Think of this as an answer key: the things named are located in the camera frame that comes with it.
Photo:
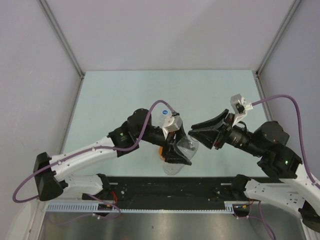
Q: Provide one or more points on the left aluminium frame post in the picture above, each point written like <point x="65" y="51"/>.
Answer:
<point x="52" y="20"/>

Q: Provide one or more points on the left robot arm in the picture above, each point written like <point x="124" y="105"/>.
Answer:
<point x="54" y="174"/>

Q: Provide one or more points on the clear plastic bottle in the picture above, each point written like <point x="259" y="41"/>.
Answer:
<point x="189" y="146"/>

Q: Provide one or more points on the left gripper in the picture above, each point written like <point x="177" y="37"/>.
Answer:
<point x="171" y="154"/>

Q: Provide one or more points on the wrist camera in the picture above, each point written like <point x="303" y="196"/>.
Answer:
<point x="171" y="124"/>
<point x="240" y="107"/>

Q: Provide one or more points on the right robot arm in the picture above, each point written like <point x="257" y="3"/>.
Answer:
<point x="277" y="161"/>

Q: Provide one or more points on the aluminium frame post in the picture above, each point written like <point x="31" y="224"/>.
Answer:
<point x="52" y="20"/>
<point x="288" y="18"/>

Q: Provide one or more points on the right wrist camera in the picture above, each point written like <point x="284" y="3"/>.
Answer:
<point x="240" y="107"/>

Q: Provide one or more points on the slotted cable duct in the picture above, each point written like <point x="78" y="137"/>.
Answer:
<point x="95" y="207"/>

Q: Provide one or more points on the orange bottle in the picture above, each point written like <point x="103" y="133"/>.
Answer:
<point x="160" y="152"/>

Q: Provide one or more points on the right aluminium frame post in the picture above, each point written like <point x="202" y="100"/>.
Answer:
<point x="288" y="18"/>

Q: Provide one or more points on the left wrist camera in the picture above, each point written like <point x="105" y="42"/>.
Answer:
<point x="171" y="124"/>

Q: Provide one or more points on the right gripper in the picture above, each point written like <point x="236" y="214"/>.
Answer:
<point x="212" y="136"/>

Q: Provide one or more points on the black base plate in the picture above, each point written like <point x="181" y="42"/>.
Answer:
<point x="124" y="189"/>

